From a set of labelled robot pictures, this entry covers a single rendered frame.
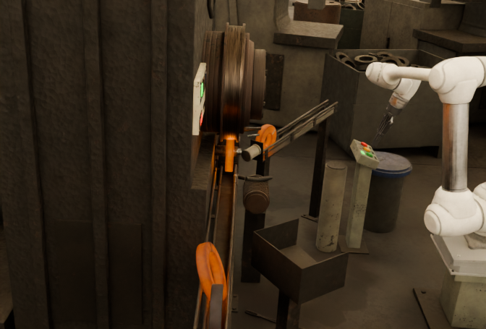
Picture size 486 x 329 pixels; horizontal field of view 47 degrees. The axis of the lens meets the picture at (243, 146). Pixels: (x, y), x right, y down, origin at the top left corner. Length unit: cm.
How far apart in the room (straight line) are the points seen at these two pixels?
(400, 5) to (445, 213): 406
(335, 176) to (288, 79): 204
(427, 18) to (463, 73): 367
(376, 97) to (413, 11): 187
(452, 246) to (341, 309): 61
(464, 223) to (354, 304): 72
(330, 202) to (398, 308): 65
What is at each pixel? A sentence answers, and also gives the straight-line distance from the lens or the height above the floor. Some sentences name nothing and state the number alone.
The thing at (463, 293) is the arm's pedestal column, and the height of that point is 21.
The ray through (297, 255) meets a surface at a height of 60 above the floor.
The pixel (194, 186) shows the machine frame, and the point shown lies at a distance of 191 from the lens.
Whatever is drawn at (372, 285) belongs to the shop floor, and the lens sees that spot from 308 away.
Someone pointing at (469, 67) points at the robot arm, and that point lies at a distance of 241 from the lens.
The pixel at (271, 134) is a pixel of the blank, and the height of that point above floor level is 73.
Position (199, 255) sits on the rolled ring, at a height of 78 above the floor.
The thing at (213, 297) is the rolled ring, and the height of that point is 77.
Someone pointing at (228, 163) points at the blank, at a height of 80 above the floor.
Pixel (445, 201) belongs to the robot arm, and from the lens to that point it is 250.
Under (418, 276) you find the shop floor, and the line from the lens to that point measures 324.
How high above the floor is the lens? 170
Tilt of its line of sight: 21 degrees down
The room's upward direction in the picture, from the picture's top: 4 degrees clockwise
